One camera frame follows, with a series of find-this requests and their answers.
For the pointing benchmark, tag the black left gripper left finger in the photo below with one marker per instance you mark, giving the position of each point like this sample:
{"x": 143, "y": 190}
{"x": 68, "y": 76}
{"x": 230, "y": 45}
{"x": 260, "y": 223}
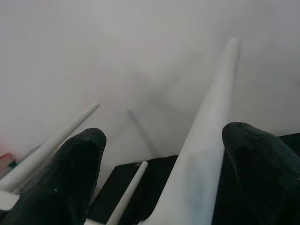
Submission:
{"x": 58, "y": 182}

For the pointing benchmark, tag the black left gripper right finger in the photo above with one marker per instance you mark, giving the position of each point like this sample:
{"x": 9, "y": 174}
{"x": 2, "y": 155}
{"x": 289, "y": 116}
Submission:
{"x": 269, "y": 178}

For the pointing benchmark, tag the white plastic children table top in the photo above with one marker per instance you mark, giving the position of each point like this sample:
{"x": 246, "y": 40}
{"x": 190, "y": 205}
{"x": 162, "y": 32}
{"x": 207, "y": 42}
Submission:
{"x": 8, "y": 199}

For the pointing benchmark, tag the black tablecloth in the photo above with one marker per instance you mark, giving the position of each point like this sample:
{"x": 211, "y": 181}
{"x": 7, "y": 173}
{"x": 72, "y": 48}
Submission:
{"x": 152, "y": 185}

